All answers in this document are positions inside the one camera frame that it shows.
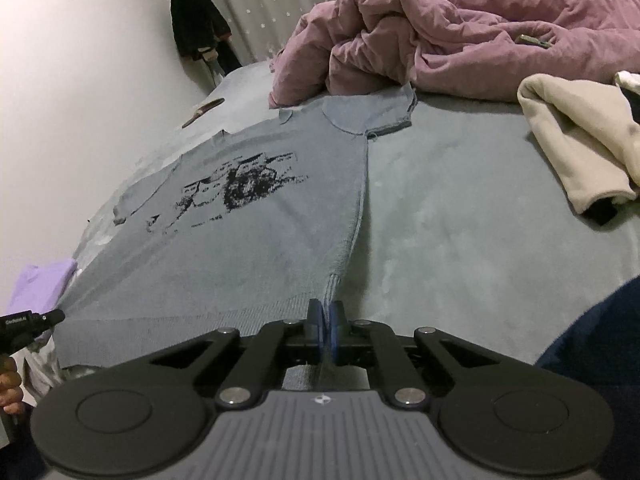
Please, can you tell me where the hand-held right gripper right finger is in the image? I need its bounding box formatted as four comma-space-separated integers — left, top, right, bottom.
327, 300, 501, 408

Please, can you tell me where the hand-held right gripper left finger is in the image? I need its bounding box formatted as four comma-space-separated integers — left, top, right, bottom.
150, 299, 325, 408

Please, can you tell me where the grey knit sweater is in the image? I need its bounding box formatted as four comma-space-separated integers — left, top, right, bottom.
52, 82, 418, 392

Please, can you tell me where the person's left hand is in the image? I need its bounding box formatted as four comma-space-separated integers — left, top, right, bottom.
0, 370, 25, 416

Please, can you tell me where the purple folded garment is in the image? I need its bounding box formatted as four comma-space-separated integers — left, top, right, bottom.
7, 259, 78, 317

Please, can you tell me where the brown slipper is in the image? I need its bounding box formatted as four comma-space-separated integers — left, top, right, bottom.
181, 97, 226, 129

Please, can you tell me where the person's dark blue clothing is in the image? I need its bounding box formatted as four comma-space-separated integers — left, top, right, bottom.
534, 275, 640, 480

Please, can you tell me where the beige garment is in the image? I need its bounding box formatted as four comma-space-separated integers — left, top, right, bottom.
517, 74, 640, 226

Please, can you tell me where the pink duvet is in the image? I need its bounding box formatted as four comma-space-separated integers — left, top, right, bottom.
267, 0, 640, 109

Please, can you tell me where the star-print curtain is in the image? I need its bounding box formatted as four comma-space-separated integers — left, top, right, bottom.
180, 0, 501, 67

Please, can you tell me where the dark hanging jacket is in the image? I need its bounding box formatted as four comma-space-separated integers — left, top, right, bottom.
170, 0, 233, 77

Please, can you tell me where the small olive clip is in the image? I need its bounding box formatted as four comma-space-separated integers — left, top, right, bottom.
515, 34, 553, 51

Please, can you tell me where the white garment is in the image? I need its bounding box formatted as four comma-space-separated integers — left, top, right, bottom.
614, 70, 640, 95

